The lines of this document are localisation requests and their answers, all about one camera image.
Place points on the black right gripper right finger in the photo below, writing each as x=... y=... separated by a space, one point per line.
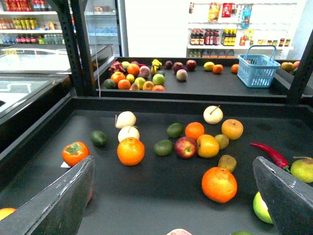
x=289 y=200

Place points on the black fruit display shelf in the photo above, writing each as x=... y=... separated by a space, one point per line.
x=106 y=166

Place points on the far peach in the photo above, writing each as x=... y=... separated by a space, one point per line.
x=182 y=75

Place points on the large orange right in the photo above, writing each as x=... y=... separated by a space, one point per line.
x=219 y=184

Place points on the green lime upper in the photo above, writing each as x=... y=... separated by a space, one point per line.
x=175 y=130

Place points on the dark green avocado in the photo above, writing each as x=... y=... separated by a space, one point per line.
x=99 y=138

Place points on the white pear left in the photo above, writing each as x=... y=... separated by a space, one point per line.
x=124 y=119

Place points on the orange persimmon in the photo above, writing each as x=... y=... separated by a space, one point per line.
x=74 y=153

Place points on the glass top freezer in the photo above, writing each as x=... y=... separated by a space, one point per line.
x=26 y=69

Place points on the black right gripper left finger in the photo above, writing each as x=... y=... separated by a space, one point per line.
x=56 y=210

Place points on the white pear front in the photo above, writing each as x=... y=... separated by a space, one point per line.
x=127 y=132

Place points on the red chili pepper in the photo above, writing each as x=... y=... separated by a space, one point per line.
x=278 y=159

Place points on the far dark red apple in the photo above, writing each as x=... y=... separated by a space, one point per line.
x=177 y=66

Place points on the white drinks shelf unit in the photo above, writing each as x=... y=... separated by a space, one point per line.
x=29 y=22

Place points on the blue plastic basket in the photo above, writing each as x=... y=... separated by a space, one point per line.
x=257 y=70

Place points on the far green apple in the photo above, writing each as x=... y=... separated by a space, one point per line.
x=158 y=79

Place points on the green avocado near edge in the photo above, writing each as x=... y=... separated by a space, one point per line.
x=242 y=232

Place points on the yellow apple right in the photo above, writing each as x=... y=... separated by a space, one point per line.
x=232 y=128

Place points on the large orange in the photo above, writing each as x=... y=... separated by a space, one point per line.
x=130 y=151
x=219 y=184

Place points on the green apple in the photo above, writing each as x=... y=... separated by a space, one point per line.
x=158 y=79
x=261 y=210

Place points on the green lime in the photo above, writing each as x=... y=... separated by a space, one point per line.
x=163 y=147
x=175 y=130

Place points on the green apple front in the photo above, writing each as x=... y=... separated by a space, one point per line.
x=261 y=210

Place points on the far lemon on tray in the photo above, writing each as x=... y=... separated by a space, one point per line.
x=208 y=66

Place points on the brown kiwi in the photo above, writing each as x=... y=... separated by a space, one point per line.
x=228 y=162

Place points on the red apple front tray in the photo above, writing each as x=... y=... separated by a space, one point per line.
x=185 y=147

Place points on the far orange near basket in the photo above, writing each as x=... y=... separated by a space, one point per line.
x=234 y=68

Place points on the large orange front left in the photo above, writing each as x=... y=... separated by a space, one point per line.
x=130 y=151

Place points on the white sauce shelf unit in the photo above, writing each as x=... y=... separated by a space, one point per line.
x=226 y=28

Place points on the orange near yellow apples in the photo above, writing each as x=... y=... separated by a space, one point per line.
x=194 y=130

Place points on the small yellow-green fruit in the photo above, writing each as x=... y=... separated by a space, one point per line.
x=223 y=141

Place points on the yellow orange apple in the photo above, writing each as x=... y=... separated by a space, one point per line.
x=207 y=146

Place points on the green lime lower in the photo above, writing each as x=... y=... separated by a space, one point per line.
x=163 y=147

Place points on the pink peach front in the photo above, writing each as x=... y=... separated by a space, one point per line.
x=179 y=232

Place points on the white pear with stem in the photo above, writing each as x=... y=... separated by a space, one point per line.
x=213 y=114

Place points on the yellow-green pear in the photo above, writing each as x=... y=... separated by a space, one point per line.
x=302 y=169

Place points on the far orange beside lemon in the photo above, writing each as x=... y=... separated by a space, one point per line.
x=217 y=69

